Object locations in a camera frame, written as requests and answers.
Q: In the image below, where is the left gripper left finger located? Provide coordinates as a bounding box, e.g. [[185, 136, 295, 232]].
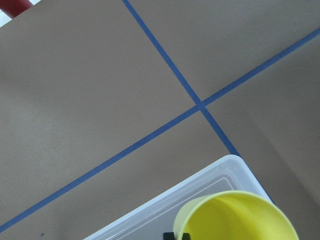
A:
[[162, 232, 175, 240]]

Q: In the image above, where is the clear plastic box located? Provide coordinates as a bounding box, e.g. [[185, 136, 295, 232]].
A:
[[83, 154, 275, 240]]

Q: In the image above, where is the red cylinder bottle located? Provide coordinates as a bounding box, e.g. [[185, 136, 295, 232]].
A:
[[0, 0, 33, 19]]

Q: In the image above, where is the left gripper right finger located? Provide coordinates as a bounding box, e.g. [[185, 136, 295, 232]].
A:
[[182, 232, 191, 240]]

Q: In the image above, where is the yellow plastic cup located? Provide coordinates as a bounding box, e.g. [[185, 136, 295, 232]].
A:
[[173, 190, 299, 240]]

